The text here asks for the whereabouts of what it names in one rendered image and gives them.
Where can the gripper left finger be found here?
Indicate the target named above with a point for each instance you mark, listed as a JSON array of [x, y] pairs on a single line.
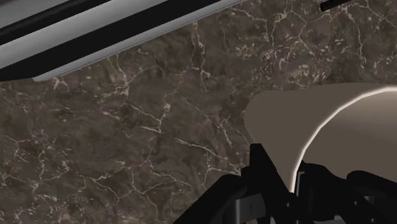
[[260, 183]]

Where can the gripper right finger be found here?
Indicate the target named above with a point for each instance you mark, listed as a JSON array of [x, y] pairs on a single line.
[[341, 198]]

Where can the beige rounded bowl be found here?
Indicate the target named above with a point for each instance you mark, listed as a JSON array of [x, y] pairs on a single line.
[[350, 130]]

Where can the black bar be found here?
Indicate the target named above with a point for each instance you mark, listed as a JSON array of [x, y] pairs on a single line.
[[333, 4]]

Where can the grey and black flat panel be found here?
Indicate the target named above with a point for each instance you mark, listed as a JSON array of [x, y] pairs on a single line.
[[77, 34]]

